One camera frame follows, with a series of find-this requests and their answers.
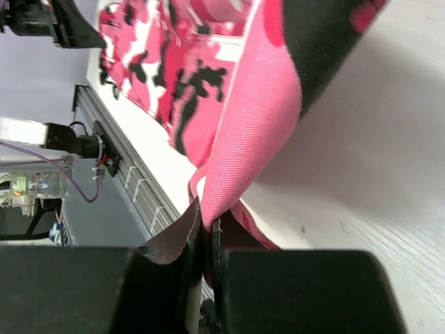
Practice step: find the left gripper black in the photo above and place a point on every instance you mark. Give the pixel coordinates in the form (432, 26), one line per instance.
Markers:
(61, 20)

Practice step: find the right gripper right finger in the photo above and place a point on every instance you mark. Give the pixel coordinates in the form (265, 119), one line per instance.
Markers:
(259, 290)

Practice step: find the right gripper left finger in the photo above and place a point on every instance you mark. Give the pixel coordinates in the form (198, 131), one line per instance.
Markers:
(154, 288)

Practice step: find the pink camouflage trousers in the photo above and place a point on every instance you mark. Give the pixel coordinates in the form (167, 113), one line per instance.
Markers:
(227, 80)

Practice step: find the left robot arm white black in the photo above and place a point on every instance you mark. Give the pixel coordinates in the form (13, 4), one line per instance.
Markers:
(47, 52)

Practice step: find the aluminium frame rail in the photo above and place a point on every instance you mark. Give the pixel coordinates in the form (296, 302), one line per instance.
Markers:
(131, 207)

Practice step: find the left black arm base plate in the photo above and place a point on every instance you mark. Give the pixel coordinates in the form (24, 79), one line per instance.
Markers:
(110, 157)

